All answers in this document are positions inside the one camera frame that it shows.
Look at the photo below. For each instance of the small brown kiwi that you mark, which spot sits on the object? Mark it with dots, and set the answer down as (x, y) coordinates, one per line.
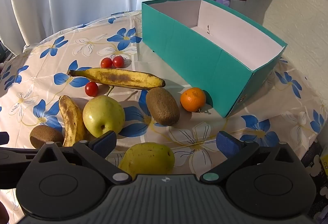
(44, 135)

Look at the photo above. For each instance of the blue floral tablecloth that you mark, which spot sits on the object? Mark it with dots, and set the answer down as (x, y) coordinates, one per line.
(38, 80)

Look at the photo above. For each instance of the short brown-spotted banana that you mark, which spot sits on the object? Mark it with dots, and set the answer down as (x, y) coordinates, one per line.
(71, 121)

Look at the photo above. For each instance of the teal cardboard box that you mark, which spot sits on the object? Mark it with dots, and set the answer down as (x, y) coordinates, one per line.
(194, 60)

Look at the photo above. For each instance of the long spotted banana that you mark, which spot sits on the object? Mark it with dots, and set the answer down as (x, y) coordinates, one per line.
(117, 77)

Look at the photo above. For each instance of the large brown kiwi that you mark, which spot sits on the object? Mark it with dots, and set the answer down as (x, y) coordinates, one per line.
(162, 107)

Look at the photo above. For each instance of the orange mandarin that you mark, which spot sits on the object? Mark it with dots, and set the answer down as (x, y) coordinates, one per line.
(192, 99)

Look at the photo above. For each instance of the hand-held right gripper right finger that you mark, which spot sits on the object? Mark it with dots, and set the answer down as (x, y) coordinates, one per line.
(226, 144)

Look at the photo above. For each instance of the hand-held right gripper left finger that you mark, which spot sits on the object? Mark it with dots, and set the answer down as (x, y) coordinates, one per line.
(106, 143)

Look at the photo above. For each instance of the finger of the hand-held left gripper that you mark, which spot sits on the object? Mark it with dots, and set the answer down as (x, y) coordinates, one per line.
(3, 138)

